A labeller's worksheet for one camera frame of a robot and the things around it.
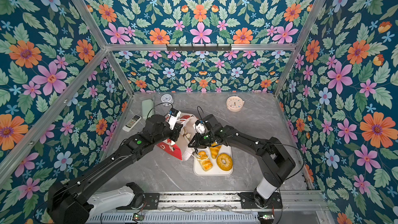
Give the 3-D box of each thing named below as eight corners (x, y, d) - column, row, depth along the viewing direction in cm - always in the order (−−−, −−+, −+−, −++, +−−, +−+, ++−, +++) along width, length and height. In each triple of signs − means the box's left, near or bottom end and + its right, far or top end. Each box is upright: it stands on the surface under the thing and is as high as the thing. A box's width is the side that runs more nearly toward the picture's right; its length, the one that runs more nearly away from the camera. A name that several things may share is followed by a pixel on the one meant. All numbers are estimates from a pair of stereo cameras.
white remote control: (122, 129, 102) (121, 127, 100) (136, 115, 109) (135, 113, 107) (128, 132, 100) (127, 130, 98) (142, 118, 108) (141, 116, 106)
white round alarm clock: (161, 106, 114) (159, 101, 110) (163, 98, 119) (161, 94, 115) (172, 106, 114) (170, 101, 110) (174, 98, 119) (172, 94, 115)
